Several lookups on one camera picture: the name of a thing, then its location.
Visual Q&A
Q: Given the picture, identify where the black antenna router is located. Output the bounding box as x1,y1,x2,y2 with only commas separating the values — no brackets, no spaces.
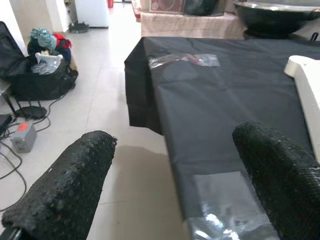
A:
2,89,48,120

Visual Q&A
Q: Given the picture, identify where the black floor cable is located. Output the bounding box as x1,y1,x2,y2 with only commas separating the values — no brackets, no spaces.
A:
0,94,68,213

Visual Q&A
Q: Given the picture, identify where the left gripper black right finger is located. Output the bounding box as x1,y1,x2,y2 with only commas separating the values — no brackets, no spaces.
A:
231,121,320,240

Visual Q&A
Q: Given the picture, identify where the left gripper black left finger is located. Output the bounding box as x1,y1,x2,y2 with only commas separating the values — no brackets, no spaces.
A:
1,129,118,240

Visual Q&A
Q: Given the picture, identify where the grey power box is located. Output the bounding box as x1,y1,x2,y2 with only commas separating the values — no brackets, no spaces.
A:
10,121,38,154

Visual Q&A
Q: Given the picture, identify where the black tablecloth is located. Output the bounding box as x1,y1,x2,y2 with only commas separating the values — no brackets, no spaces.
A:
124,36,320,240

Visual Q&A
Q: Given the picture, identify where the white plastic children table top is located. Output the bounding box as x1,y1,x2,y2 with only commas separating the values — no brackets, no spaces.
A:
283,54,320,163

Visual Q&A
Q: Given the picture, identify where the red cloth item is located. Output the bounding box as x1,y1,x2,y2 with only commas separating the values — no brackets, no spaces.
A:
52,33,73,52

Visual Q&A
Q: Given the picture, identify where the beige cloth covered stand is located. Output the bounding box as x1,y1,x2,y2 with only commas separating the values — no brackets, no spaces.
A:
136,11,247,40

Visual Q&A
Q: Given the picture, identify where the clear plastic bag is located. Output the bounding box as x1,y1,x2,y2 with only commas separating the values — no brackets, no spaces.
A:
31,51,65,75

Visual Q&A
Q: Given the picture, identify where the black floor stand base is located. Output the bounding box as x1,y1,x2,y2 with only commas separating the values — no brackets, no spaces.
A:
68,21,90,34

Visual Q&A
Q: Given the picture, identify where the clear tape strip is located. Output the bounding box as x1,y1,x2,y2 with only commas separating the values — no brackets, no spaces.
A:
147,53,221,70

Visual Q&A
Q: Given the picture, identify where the teal plush toy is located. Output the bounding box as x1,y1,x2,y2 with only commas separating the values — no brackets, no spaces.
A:
29,27,58,51

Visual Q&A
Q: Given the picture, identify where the black wok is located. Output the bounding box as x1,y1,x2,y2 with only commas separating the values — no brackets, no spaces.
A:
233,0,320,40

